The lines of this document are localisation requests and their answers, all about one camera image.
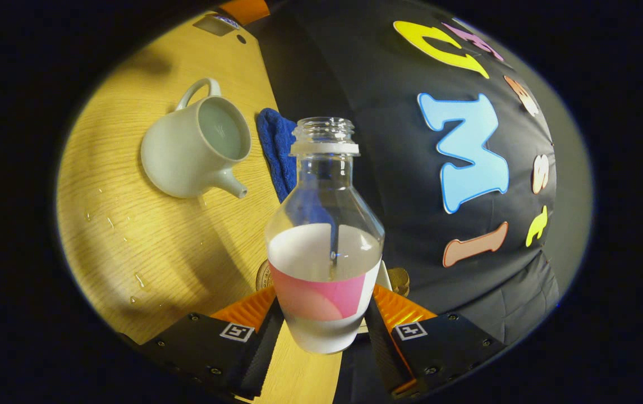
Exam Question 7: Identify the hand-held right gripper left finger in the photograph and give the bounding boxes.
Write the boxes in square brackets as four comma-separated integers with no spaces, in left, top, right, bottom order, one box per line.
[134,286,286,401]

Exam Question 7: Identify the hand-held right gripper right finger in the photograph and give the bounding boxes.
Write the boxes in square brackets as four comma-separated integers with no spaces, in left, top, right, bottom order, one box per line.
[364,283,506,401]

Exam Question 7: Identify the white blue-patterned teacup lid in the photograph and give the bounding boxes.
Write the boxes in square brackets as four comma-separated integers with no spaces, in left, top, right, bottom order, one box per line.
[194,14,241,37]

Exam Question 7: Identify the clear plastic water bottle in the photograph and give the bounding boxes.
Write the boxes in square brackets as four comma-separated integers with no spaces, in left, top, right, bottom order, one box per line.
[264,117,385,355]

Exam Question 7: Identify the round wooden coaster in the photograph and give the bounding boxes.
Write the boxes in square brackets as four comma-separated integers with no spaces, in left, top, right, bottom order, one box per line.
[255,259,275,291]

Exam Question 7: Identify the white teacup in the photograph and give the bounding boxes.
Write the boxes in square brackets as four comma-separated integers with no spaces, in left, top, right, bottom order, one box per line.
[140,77,252,200]

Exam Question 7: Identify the brown bread slice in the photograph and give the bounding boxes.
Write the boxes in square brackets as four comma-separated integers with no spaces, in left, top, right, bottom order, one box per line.
[387,268,411,297]

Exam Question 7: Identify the blue towel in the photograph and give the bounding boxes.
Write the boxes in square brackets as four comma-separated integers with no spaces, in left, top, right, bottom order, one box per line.
[256,108,301,204]

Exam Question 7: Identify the black backdrop cloth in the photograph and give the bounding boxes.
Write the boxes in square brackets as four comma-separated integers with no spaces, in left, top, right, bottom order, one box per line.
[254,0,561,402]

